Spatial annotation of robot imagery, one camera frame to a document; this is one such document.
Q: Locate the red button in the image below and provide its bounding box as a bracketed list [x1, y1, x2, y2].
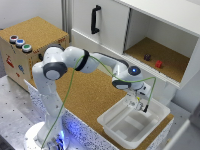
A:
[9, 34, 20, 44]

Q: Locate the purple block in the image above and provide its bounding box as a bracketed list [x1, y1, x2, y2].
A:
[143, 53, 152, 62]

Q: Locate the blue button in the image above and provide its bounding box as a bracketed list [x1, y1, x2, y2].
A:
[14, 38, 26, 48]

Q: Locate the green button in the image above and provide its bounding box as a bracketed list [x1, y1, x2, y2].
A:
[21, 43, 33, 54]

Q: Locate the wooden drawer box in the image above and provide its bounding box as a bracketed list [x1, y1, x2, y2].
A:
[0, 16, 71, 91]

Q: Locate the black door handle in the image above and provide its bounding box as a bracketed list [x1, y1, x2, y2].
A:
[90, 4, 102, 35]

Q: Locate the white plastic box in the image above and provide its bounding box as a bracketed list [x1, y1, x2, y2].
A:
[96, 95, 171, 150]

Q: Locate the white cabinet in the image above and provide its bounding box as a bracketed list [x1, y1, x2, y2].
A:
[69, 0, 200, 104]

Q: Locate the pink block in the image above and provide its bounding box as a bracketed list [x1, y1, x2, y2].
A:
[155, 60, 164, 69]

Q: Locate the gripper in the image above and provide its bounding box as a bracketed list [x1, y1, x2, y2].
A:
[129, 83, 150, 112]

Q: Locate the white sliding door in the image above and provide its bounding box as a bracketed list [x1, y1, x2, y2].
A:
[71, 0, 131, 55]

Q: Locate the green cable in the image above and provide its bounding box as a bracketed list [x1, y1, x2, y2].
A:
[40, 55, 157, 149]

